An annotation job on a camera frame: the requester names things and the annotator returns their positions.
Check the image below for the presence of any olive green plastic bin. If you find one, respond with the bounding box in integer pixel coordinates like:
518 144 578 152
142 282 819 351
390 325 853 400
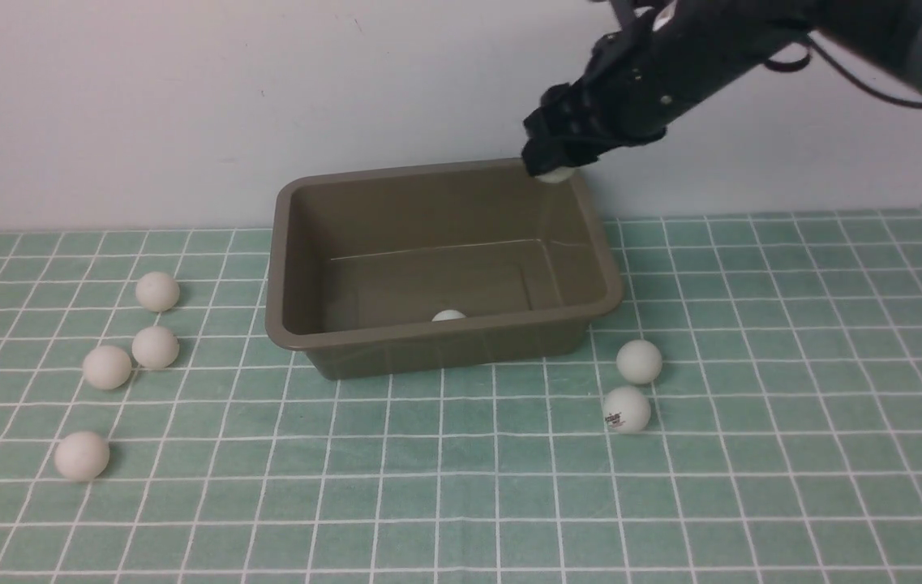
265 159 624 380

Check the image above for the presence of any green checkered tablecloth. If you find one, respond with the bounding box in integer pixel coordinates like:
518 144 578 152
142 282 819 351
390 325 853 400
0 210 922 583

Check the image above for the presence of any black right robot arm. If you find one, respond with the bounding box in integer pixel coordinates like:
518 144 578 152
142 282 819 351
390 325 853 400
522 1 922 183

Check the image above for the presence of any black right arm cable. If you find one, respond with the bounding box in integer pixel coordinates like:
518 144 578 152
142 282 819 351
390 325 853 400
765 32 922 109

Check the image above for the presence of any white logo ping-pong ball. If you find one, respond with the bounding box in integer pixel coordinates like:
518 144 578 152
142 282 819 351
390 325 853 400
603 387 652 435
432 309 465 322

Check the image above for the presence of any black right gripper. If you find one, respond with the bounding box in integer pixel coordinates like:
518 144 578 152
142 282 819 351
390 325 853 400
522 1 817 176

